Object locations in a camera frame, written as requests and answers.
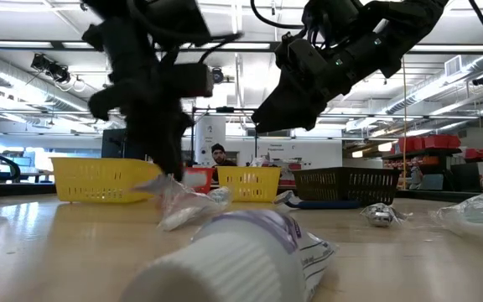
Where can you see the dark storage crate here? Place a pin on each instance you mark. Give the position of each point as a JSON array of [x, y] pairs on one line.
[[465, 176]]

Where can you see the black ceiling-mounted camera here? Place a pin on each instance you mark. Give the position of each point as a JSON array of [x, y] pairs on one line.
[[53, 69], [218, 75]]

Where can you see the yellow plastic slotted basket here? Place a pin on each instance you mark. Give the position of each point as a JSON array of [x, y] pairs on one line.
[[250, 184], [99, 180]]

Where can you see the red toothbrush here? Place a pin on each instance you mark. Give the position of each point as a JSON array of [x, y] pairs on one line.
[[183, 205]]

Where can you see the red storage bin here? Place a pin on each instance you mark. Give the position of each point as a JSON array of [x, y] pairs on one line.
[[409, 144], [443, 142], [475, 153]]

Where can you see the dark storage shelf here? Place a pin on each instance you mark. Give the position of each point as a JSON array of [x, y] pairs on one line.
[[434, 152]]

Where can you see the black plastic slotted basket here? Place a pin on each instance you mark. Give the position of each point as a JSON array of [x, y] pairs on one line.
[[346, 184]]

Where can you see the blue disposable razor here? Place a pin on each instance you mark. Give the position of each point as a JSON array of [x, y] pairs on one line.
[[329, 204]]

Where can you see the silver nail clipper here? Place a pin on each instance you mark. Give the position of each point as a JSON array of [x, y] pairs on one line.
[[380, 215]]

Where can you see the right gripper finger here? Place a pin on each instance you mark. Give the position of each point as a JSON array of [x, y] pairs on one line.
[[306, 113], [279, 109]]

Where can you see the white toothpaste tube purple print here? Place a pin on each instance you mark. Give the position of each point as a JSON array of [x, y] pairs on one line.
[[224, 268]]

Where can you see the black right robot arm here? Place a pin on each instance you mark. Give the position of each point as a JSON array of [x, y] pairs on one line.
[[392, 25]]

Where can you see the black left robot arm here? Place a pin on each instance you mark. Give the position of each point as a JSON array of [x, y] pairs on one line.
[[162, 17]]

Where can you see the clear plastic bag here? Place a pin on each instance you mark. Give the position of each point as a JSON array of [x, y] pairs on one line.
[[476, 214]]

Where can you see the black overhead frame bar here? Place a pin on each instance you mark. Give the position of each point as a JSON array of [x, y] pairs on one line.
[[57, 45]]

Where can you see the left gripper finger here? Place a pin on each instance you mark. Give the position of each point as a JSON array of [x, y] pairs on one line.
[[147, 134], [176, 138]]

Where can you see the black monitor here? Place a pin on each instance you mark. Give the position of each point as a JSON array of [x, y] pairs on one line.
[[111, 144]]

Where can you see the person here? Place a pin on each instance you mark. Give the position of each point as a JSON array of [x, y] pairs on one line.
[[219, 156]]

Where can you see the red plastic slotted basket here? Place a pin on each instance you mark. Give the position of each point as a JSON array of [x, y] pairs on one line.
[[209, 180]]

